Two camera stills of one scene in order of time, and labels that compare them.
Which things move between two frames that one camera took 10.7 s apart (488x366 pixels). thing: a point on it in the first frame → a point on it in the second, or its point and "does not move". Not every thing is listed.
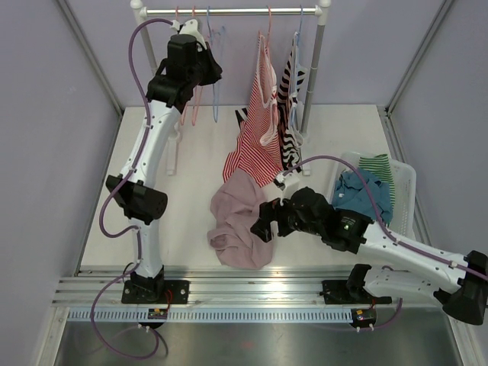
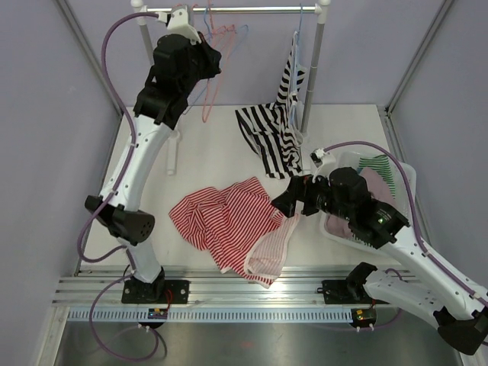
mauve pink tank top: (233, 206) → (380, 190)
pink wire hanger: (268, 25) → (216, 31)
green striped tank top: (380, 165) does not move
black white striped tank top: (290, 136) does not move
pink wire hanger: (194, 117) → (203, 116)
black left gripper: (213, 68) does not move
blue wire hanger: (211, 33) → (212, 35)
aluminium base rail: (222, 290) does not move
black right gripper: (268, 213) → (287, 202)
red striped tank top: (255, 148) → (239, 226)
